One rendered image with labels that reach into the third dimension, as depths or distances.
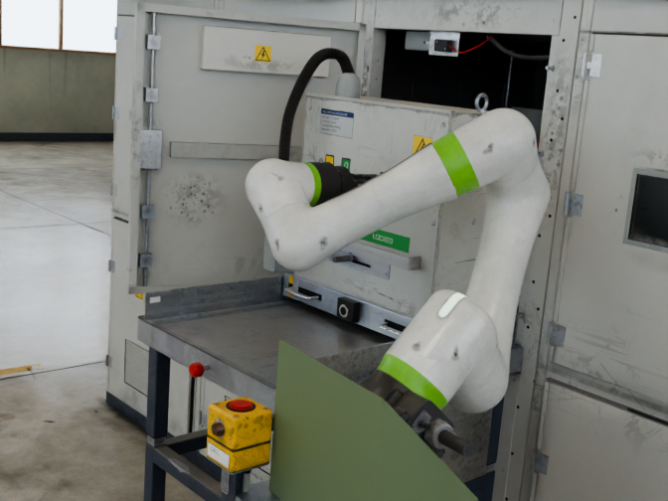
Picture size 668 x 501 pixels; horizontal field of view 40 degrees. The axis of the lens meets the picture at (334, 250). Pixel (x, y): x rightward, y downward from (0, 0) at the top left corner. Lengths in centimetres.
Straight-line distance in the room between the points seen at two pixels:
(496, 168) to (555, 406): 69
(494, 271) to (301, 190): 40
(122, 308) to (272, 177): 205
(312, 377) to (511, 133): 58
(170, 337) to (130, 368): 164
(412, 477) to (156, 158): 128
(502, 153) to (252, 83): 97
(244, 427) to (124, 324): 223
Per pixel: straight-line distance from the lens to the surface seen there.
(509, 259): 175
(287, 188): 175
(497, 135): 169
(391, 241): 211
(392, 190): 170
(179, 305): 225
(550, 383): 218
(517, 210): 180
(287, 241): 170
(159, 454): 229
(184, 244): 249
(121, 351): 379
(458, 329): 149
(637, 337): 203
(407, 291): 209
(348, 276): 223
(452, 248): 205
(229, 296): 232
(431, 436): 142
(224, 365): 195
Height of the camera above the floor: 149
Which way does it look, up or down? 12 degrees down
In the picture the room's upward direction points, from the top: 4 degrees clockwise
